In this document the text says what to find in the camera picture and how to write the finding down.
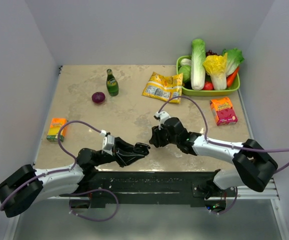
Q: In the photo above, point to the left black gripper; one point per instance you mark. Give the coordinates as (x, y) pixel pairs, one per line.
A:
(123, 153)

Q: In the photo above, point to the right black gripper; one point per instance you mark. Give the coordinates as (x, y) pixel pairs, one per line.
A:
(156, 139)

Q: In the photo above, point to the black earbud charging case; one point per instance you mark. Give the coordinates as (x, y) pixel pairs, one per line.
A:
(141, 148)

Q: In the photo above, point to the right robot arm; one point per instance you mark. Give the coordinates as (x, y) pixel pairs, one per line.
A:
(252, 166)

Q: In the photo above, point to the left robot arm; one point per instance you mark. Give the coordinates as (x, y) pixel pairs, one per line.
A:
(28, 185)

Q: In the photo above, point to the yellow snack bag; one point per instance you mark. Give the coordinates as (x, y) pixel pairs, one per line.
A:
(162, 87)

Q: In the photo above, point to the purple red onion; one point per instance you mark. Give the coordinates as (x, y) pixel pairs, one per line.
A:
(98, 97)

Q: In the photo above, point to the green glass bottle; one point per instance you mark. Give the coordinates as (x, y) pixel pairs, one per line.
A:
(111, 83)

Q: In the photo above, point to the pink orange snack box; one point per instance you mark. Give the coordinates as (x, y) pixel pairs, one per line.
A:
(223, 111)

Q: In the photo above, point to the red tomato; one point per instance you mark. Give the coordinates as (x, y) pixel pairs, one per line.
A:
(208, 86)

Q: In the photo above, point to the round green cabbage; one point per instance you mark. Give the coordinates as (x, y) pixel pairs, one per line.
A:
(186, 71)

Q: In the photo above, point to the orange yellow juice carton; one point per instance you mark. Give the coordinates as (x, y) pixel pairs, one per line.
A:
(54, 128)

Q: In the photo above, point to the napa cabbage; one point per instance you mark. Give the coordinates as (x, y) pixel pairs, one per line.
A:
(198, 57)

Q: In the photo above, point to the white cauliflower piece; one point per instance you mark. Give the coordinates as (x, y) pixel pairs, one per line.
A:
(185, 62)

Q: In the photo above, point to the yellow leaf cabbage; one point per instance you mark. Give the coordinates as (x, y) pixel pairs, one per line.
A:
(215, 66)

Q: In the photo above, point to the green plastic basket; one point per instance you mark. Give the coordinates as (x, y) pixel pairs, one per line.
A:
(213, 93)

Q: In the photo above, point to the orange carrot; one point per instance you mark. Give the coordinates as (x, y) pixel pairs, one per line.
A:
(231, 78)

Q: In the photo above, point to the dark red grapes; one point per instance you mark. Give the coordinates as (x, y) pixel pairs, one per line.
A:
(210, 53)

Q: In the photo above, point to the green lettuce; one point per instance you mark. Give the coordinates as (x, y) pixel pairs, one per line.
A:
(234, 59)

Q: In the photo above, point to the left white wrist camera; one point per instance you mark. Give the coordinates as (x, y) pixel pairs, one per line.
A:
(108, 142)

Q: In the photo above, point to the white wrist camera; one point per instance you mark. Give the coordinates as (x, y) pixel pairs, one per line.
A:
(108, 142)
(161, 116)

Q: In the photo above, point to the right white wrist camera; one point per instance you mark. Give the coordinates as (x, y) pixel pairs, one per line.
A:
(161, 116)

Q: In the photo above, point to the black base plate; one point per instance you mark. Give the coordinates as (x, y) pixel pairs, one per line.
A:
(152, 188)

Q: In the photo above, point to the aluminium rail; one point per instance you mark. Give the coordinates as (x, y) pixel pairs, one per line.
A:
(269, 193)

